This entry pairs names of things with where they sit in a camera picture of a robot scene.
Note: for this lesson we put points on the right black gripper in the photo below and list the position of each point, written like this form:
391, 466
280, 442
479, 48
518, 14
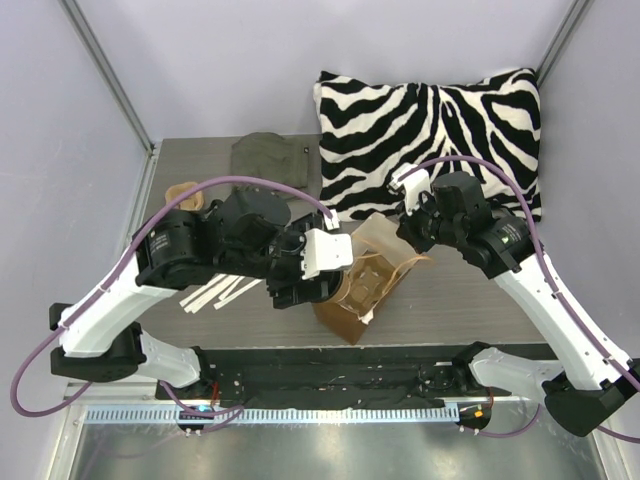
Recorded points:
412, 231

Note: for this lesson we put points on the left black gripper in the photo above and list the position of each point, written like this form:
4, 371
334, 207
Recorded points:
298, 291

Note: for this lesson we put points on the brown paper bag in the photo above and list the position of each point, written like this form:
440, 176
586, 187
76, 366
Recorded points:
376, 236

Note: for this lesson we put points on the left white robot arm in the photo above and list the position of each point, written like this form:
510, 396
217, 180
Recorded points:
250, 234

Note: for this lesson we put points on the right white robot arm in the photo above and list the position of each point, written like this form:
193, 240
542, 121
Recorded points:
590, 377

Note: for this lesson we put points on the white paper straw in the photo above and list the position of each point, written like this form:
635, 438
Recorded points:
230, 295
213, 293
201, 290

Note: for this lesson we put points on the olive green folded cloth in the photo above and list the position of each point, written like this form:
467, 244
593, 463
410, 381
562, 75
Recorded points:
272, 157

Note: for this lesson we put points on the zebra print pillow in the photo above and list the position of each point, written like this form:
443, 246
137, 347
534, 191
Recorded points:
490, 129

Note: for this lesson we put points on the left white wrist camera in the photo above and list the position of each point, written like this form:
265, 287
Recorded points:
326, 248

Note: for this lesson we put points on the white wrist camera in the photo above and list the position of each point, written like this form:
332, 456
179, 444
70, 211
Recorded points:
326, 248
411, 182

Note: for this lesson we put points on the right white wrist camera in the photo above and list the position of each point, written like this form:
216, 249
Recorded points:
411, 182

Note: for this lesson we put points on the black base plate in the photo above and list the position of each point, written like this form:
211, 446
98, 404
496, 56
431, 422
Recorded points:
334, 378

